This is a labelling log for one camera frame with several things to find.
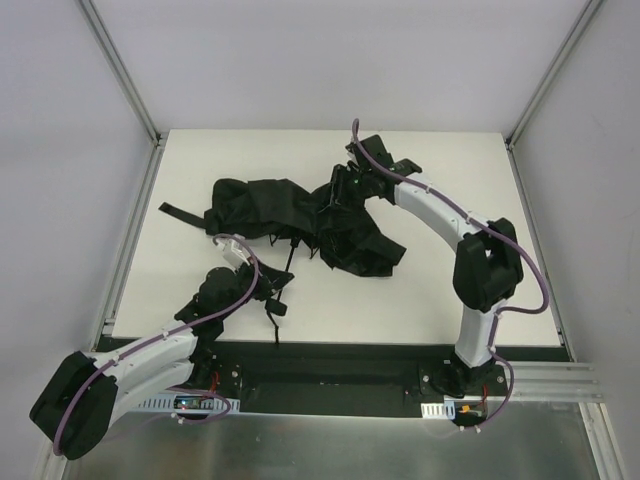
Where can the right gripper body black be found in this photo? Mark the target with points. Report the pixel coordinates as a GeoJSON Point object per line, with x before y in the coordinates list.
{"type": "Point", "coordinates": [341, 182]}

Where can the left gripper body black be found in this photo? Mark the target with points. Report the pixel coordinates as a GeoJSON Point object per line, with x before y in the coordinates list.
{"type": "Point", "coordinates": [270, 286]}

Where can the black folding umbrella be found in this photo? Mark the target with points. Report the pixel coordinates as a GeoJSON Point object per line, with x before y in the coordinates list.
{"type": "Point", "coordinates": [344, 236]}

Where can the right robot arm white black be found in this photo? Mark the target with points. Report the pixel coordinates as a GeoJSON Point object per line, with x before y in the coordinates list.
{"type": "Point", "coordinates": [487, 268]}

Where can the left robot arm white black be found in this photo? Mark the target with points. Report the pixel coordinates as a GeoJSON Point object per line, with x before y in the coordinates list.
{"type": "Point", "coordinates": [89, 392]}

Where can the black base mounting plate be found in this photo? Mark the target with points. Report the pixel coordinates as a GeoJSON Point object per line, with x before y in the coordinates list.
{"type": "Point", "coordinates": [332, 379]}

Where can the left circuit board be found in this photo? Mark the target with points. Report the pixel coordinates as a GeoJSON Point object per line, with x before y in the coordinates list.
{"type": "Point", "coordinates": [192, 402]}

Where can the circuit board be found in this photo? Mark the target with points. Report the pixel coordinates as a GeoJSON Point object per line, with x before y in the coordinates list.
{"type": "Point", "coordinates": [192, 402]}
{"type": "Point", "coordinates": [477, 410]}

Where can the right circuit board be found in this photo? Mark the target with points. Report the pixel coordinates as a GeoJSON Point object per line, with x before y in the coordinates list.
{"type": "Point", "coordinates": [477, 410]}

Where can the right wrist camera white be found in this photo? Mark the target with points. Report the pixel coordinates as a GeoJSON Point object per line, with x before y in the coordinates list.
{"type": "Point", "coordinates": [356, 155]}

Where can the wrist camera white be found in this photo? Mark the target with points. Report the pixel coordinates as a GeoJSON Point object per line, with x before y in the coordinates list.
{"type": "Point", "coordinates": [356, 155]}
{"type": "Point", "coordinates": [233, 251]}

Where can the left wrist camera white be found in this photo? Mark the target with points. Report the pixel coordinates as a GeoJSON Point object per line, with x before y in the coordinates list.
{"type": "Point", "coordinates": [233, 251]}

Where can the left white cable duct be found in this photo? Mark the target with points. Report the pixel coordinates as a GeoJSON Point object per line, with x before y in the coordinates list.
{"type": "Point", "coordinates": [164, 403]}

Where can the white cable duct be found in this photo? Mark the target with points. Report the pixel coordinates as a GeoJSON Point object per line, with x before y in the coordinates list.
{"type": "Point", "coordinates": [164, 403]}
{"type": "Point", "coordinates": [439, 411]}

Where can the left aluminium frame post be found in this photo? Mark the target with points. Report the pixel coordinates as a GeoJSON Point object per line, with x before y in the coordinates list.
{"type": "Point", "coordinates": [106, 44]}

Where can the aluminium frame post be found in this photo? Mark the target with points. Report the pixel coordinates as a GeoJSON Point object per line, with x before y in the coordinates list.
{"type": "Point", "coordinates": [106, 44]}
{"type": "Point", "coordinates": [586, 16]}

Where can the right white cable duct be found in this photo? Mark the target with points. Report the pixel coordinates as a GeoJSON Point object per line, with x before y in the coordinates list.
{"type": "Point", "coordinates": [439, 411]}

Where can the right aluminium frame post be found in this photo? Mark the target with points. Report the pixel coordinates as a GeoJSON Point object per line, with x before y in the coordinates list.
{"type": "Point", "coordinates": [586, 16]}

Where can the aluminium cross rail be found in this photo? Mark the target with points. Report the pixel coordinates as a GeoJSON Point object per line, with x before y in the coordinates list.
{"type": "Point", "coordinates": [569, 382]}

